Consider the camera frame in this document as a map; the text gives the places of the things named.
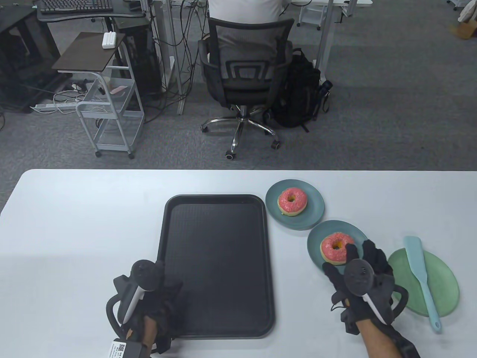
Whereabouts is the green round plate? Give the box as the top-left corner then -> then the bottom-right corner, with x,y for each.
388,248 -> 459,318

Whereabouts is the black backpack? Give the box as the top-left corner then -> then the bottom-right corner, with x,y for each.
266,48 -> 332,133

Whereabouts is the black keyboard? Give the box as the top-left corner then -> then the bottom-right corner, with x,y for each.
39,0 -> 113,15

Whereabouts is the black labelled wrist box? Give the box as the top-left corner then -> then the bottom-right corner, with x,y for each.
108,339 -> 153,358

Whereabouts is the pink sprinkled mini donut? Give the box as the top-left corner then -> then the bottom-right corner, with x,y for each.
277,187 -> 308,217
320,232 -> 355,265

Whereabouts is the black computer tower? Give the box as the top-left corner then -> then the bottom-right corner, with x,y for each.
125,26 -> 162,99

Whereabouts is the light blue dessert shovel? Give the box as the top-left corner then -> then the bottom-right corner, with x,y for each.
404,236 -> 442,332

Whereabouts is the brown side table top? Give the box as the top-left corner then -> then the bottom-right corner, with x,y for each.
51,32 -> 126,72

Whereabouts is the person's right hand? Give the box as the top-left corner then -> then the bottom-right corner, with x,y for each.
322,239 -> 395,334

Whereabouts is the teal round plate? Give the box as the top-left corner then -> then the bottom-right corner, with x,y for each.
265,179 -> 325,230
307,220 -> 369,274

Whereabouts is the cream cloth bag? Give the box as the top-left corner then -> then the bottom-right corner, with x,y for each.
457,3 -> 477,25

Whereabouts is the person's left hand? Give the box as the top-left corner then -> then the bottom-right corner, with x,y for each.
119,278 -> 183,354

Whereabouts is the bundle of black cables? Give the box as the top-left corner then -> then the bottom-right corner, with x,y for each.
143,0 -> 209,125

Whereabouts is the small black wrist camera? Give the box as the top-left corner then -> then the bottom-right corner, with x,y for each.
340,310 -> 358,334

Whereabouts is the cardboard box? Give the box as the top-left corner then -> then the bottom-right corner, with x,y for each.
450,19 -> 477,40

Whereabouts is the black oblong wrist module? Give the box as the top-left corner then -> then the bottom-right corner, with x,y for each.
388,324 -> 421,358

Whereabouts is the black mesh office chair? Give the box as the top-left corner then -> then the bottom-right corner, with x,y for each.
198,18 -> 296,161

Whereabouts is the white rolling cart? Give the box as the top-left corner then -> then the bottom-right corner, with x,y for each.
76,41 -> 145,160

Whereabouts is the small white trolley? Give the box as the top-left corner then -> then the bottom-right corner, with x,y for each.
298,6 -> 322,30

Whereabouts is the black baking tray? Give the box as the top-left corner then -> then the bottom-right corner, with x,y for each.
156,194 -> 275,339

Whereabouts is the black white right controller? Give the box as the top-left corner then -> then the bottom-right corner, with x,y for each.
344,258 -> 409,326

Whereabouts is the white power strip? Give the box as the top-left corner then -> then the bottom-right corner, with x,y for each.
31,103 -> 80,114

